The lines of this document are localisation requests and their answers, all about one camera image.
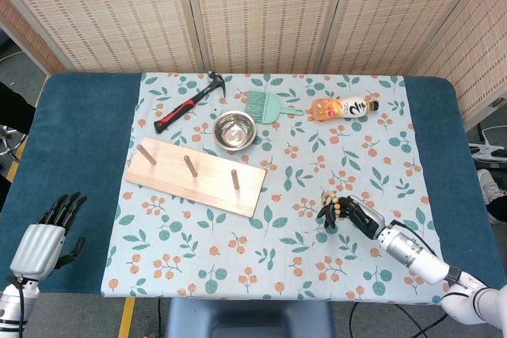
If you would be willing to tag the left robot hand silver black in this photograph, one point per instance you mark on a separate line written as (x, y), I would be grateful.
(37, 251)

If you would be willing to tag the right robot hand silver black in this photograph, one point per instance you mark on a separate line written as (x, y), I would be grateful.
(366, 217)

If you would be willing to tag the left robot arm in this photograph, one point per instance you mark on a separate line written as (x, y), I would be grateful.
(10, 310)

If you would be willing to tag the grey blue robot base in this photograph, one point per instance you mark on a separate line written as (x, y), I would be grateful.
(245, 318)

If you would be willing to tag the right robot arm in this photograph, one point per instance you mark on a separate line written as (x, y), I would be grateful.
(420, 255)

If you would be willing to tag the floral tablecloth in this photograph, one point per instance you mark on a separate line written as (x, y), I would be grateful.
(277, 259)

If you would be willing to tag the blue table cover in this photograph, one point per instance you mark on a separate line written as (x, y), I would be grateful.
(75, 148)

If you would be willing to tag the chrome stool base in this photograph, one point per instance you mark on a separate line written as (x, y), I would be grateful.
(7, 144)

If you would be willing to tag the orange drink bottle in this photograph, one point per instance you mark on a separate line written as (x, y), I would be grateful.
(340, 108)

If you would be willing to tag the white sneaker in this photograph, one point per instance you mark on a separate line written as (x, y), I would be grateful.
(489, 183)

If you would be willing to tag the white office chair base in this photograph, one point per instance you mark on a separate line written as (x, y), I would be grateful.
(489, 152)

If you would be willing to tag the black bulky object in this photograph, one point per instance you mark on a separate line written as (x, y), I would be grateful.
(16, 108)

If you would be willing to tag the green plastic brush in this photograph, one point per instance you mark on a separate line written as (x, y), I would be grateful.
(267, 108)

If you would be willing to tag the wooden board with three pegs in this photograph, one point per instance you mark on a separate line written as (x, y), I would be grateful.
(170, 173)

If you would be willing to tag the stainless steel bowl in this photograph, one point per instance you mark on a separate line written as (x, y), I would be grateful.
(233, 132)

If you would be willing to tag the metal screen hinge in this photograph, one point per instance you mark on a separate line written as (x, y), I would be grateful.
(494, 103)

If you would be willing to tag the red black claw hammer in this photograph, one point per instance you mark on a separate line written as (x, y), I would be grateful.
(180, 110)

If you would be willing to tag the woven folding screen panel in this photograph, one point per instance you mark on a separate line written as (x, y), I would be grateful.
(396, 13)
(261, 13)
(27, 33)
(111, 13)
(479, 45)

